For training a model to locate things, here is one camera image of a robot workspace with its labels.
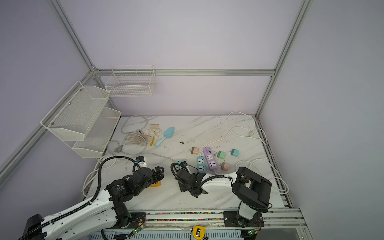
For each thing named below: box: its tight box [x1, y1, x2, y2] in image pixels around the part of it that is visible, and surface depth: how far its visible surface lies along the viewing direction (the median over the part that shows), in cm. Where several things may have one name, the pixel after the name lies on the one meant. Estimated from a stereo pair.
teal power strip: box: [197, 156, 207, 174], surface depth 94 cm
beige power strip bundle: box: [125, 124, 162, 146], surface depth 109 cm
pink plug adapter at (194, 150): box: [189, 147, 199, 155], surface depth 100 cm
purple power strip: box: [203, 147, 218, 171], surface depth 95 cm
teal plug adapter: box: [230, 148, 240, 158], surface depth 100 cm
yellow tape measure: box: [193, 225, 206, 240], surface depth 71 cm
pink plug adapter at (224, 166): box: [219, 162, 230, 171], surface depth 93 cm
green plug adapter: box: [217, 150, 226, 160], surface depth 98 cm
